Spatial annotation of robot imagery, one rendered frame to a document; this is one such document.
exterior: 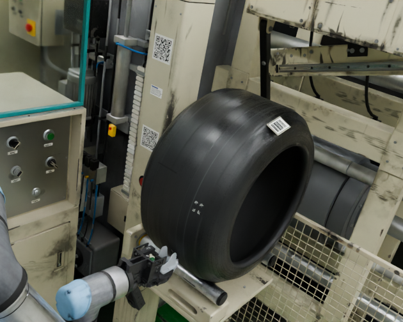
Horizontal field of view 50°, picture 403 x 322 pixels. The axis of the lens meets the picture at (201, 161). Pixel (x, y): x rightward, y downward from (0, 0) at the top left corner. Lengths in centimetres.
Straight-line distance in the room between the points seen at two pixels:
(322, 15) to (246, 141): 45
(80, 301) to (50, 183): 67
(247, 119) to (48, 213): 79
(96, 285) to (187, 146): 39
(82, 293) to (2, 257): 29
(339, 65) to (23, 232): 114
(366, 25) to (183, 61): 51
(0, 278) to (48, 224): 86
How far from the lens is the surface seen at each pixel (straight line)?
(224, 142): 107
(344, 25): 129
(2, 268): 74
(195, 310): 139
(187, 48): 129
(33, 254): 162
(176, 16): 127
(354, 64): 142
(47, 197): 158
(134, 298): 114
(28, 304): 79
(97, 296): 100
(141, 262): 108
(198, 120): 113
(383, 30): 125
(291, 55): 151
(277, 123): 113
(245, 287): 154
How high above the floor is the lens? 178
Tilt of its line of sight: 25 degrees down
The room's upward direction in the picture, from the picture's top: 12 degrees clockwise
